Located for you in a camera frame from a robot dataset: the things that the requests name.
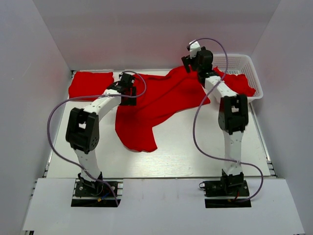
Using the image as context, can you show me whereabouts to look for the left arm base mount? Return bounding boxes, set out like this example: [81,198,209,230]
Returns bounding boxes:
[71,180,118,208]

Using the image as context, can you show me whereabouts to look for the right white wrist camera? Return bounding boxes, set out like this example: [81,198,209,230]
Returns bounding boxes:
[186,41,201,59]

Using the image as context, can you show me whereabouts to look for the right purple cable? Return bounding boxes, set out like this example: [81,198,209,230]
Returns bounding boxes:
[192,38,264,203]

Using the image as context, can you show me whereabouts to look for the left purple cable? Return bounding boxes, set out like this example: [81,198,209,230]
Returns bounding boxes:
[46,70,147,206]

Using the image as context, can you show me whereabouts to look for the red t shirts in basket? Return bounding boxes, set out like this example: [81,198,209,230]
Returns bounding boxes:
[224,74,256,97]

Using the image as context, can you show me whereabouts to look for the purple cable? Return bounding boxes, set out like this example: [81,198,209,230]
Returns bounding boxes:
[46,70,147,206]
[192,38,264,203]

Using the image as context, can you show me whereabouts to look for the folded red t shirt stack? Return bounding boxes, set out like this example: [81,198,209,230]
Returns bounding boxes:
[68,71,114,98]

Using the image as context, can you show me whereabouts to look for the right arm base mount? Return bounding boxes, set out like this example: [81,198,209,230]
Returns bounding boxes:
[199,179,251,209]

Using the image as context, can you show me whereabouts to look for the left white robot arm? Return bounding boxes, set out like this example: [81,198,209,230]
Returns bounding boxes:
[66,72,136,195]

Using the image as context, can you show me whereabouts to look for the white plastic basket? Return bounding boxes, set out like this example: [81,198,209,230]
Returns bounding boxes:
[227,54,263,102]

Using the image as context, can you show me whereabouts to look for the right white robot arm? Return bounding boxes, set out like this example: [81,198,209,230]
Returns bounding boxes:
[182,47,248,177]

